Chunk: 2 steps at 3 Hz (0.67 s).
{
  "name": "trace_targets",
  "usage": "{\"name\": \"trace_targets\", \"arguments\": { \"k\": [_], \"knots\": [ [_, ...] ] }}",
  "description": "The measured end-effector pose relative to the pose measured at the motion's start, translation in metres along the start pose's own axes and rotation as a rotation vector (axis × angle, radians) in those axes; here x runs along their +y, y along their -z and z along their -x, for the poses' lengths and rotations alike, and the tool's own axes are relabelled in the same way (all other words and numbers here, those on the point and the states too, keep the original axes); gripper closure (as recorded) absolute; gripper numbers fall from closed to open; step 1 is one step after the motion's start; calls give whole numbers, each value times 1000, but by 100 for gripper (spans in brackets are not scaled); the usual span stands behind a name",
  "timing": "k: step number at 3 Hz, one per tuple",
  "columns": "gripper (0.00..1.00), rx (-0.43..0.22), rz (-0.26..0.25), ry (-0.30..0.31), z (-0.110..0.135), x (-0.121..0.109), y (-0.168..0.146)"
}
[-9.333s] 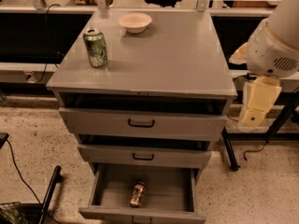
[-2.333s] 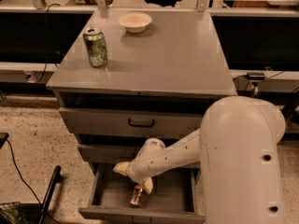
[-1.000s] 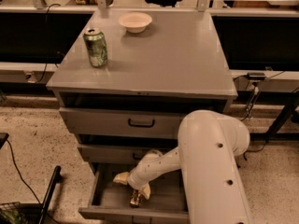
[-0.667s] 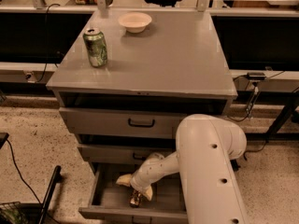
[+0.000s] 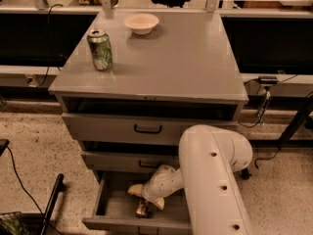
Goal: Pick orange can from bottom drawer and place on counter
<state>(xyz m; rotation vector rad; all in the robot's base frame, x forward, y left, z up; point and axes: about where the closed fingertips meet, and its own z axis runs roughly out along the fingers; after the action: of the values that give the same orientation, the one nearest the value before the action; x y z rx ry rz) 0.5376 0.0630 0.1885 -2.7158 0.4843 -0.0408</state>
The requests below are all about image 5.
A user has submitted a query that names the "grey bottom drawer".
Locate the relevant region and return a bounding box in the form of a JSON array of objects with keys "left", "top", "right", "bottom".
[{"left": 82, "top": 171, "right": 193, "bottom": 235}]

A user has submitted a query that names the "black floor cable left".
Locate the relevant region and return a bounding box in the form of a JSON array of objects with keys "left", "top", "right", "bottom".
[{"left": 5, "top": 145, "right": 45, "bottom": 215}]

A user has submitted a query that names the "grey drawer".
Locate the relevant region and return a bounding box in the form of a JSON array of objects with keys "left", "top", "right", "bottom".
[
  {"left": 62, "top": 113, "right": 237, "bottom": 146},
  {"left": 81, "top": 151, "right": 179, "bottom": 173},
  {"left": 82, "top": 171, "right": 193, "bottom": 235}
]

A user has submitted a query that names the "black power adapter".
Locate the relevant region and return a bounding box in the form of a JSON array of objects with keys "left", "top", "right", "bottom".
[{"left": 257, "top": 76, "right": 279, "bottom": 84}]

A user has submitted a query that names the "orange soda can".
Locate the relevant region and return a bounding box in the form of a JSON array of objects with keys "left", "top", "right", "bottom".
[{"left": 136, "top": 198, "right": 151, "bottom": 218}]

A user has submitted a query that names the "green soda can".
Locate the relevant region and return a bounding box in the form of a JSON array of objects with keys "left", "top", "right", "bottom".
[{"left": 87, "top": 29, "right": 112, "bottom": 71}]

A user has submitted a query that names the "grey drawer cabinet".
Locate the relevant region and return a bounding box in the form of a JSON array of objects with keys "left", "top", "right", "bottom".
[{"left": 48, "top": 9, "right": 249, "bottom": 178}]

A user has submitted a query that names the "grey top drawer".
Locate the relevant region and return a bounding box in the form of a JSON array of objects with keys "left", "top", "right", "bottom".
[{"left": 62, "top": 113, "right": 237, "bottom": 146}]

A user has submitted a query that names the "black stand leg left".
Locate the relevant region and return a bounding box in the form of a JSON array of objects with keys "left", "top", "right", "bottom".
[{"left": 40, "top": 173, "right": 65, "bottom": 235}]

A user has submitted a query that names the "black table leg right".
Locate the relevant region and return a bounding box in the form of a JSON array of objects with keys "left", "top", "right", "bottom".
[{"left": 241, "top": 95, "right": 313, "bottom": 180}]

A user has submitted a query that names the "black wire basket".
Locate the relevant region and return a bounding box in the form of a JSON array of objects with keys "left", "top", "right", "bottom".
[{"left": 0, "top": 211, "right": 30, "bottom": 235}]

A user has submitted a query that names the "black wall cable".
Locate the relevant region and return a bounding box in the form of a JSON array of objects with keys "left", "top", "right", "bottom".
[{"left": 38, "top": 3, "right": 68, "bottom": 87}]

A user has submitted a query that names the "white paper bowl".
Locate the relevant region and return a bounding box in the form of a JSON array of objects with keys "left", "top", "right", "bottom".
[{"left": 124, "top": 13, "right": 159, "bottom": 35}]

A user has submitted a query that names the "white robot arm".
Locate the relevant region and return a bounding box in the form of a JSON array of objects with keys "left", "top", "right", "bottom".
[{"left": 128, "top": 125, "right": 253, "bottom": 235}]

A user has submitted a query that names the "grey middle drawer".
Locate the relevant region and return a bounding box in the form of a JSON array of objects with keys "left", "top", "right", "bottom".
[{"left": 81, "top": 151, "right": 179, "bottom": 173}]

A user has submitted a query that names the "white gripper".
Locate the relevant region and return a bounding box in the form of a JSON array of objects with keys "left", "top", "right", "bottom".
[{"left": 128, "top": 180, "right": 165, "bottom": 211}]

